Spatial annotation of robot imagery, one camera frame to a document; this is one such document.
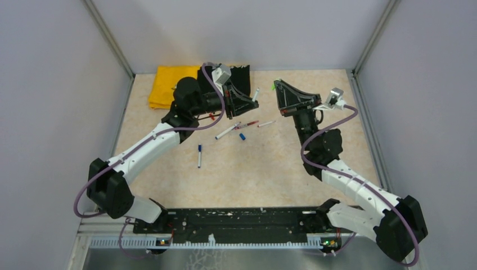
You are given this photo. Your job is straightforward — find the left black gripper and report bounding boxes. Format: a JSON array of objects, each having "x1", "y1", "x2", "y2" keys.
[{"x1": 191, "y1": 79, "x2": 259, "y2": 119}]

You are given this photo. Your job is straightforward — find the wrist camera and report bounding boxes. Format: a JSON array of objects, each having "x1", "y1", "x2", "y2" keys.
[
  {"x1": 324, "y1": 88, "x2": 347, "y2": 110},
  {"x1": 211, "y1": 64, "x2": 231, "y2": 95}
]

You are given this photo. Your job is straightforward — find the white red-tipped pen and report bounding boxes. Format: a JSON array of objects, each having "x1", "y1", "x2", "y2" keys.
[{"x1": 257, "y1": 121, "x2": 276, "y2": 128}]

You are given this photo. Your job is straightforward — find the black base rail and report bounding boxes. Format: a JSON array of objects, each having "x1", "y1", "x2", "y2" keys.
[{"x1": 133, "y1": 206, "x2": 347, "y2": 253}]

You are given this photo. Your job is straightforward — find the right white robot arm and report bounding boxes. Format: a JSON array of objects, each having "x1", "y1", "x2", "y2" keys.
[{"x1": 273, "y1": 79, "x2": 428, "y2": 267}]

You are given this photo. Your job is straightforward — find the black folded shirt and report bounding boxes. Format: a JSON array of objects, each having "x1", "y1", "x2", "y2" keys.
[{"x1": 197, "y1": 65, "x2": 251, "y2": 96}]

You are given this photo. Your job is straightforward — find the large white blue marker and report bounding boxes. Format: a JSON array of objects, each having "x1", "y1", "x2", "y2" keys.
[{"x1": 215, "y1": 122, "x2": 240, "y2": 140}]

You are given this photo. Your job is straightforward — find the white blue-ended marker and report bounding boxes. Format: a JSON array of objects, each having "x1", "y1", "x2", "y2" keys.
[{"x1": 197, "y1": 144, "x2": 202, "y2": 168}]

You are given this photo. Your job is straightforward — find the red gel pen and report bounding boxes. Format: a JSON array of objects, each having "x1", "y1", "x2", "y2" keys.
[{"x1": 234, "y1": 120, "x2": 259, "y2": 130}]

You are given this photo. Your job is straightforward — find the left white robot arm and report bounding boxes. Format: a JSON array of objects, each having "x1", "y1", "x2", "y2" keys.
[{"x1": 85, "y1": 76, "x2": 259, "y2": 233}]

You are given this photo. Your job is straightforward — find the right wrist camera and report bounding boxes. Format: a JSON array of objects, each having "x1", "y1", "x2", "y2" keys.
[{"x1": 324, "y1": 88, "x2": 347, "y2": 110}]

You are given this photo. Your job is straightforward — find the yellow folded shirt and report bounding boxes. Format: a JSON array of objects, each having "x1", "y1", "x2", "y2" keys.
[{"x1": 148, "y1": 66, "x2": 200, "y2": 109}]

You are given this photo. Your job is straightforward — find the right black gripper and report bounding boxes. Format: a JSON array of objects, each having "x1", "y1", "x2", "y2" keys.
[{"x1": 275, "y1": 79, "x2": 322, "y2": 151}]

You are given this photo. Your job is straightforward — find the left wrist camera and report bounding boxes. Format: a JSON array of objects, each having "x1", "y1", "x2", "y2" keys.
[{"x1": 211, "y1": 64, "x2": 231, "y2": 95}]

